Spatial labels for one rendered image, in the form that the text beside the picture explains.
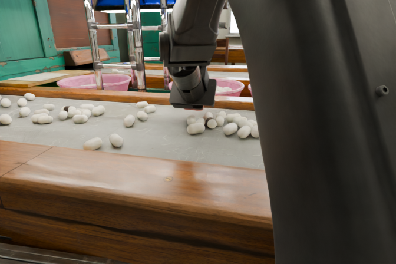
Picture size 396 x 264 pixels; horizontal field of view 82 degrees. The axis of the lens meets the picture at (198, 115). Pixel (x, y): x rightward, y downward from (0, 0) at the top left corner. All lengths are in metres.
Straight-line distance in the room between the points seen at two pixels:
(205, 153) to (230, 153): 0.04
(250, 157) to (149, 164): 0.17
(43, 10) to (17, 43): 0.19
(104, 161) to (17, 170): 0.11
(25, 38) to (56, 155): 0.85
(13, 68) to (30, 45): 0.14
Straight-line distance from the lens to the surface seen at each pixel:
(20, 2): 1.22
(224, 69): 1.30
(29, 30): 1.22
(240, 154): 0.40
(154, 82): 1.02
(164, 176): 0.30
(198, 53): 0.36
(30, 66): 1.19
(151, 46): 3.37
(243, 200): 0.27
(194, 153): 0.40
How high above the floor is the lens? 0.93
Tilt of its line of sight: 19 degrees down
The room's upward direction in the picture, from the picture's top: straight up
